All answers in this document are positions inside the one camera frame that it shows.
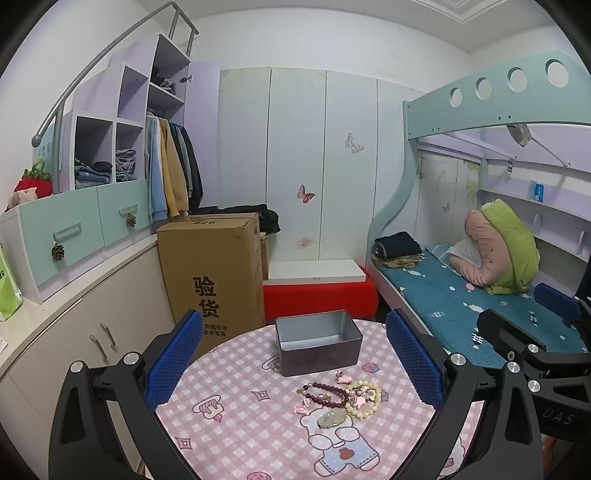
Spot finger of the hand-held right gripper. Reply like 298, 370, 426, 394
533, 282, 591, 329
476, 308, 591, 370

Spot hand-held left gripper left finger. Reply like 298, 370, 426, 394
48, 308, 205, 480

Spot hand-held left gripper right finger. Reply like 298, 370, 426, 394
385, 308, 552, 480

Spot cream bead bracelet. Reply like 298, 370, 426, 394
344, 379, 383, 418

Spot grey metal tin box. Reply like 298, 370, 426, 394
275, 310, 363, 377

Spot dark red bead bracelet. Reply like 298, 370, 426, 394
297, 381, 354, 409

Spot green blanket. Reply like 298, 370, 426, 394
480, 199, 541, 295

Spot blue patterned bed sheet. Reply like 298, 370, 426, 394
369, 244, 591, 370

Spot pink and green bedding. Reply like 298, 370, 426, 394
449, 210, 511, 287

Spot white pillow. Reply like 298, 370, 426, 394
445, 240, 483, 268

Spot tan folded clothes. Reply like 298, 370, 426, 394
376, 254, 423, 269

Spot large cardboard box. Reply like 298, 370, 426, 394
156, 212, 266, 337

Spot cream cabinet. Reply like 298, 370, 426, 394
0, 235, 181, 480

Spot red storage bench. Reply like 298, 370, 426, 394
263, 267, 379, 328

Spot navy folded clothes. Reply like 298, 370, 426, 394
373, 232, 423, 260

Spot white board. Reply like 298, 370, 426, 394
268, 259, 368, 284

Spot dark clothes pile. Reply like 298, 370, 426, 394
203, 203, 281, 234

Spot grey clip lamp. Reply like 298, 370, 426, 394
507, 124, 532, 147

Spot teal drawer unit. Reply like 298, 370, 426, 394
0, 178, 155, 303

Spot light blue hanging jacket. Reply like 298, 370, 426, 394
145, 115, 169, 222

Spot yellow hanging jacket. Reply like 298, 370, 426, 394
157, 117, 190, 217

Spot green bag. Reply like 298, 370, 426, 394
0, 249, 24, 321

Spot dark hanging jackets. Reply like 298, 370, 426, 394
168, 121, 204, 213

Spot folded grey clothes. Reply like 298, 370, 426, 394
113, 148, 138, 182

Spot folded blue jeans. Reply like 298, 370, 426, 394
74, 159, 114, 188

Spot purple wardrobe door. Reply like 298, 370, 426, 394
184, 60, 221, 213

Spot red strawberry plush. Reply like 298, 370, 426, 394
7, 167, 52, 210

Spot white wardrobe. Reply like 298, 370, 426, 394
217, 68, 419, 273

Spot grey metal handrail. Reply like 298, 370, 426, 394
31, 1, 200, 195

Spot purple cubby shelf unit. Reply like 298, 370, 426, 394
58, 34, 192, 195

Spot teal bunk bed frame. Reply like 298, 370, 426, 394
367, 48, 591, 324

